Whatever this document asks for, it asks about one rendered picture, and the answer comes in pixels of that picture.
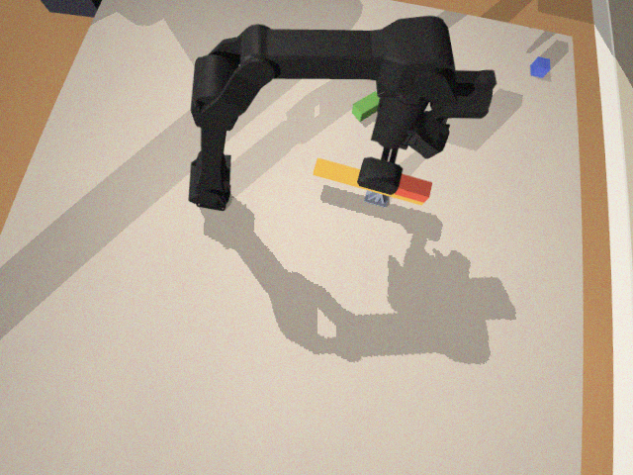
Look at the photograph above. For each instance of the small blue cube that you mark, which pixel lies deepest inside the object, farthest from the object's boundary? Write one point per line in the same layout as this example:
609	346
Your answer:
540	66

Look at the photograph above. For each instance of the green block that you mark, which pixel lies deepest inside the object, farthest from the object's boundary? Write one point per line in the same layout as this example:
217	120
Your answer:
366	107

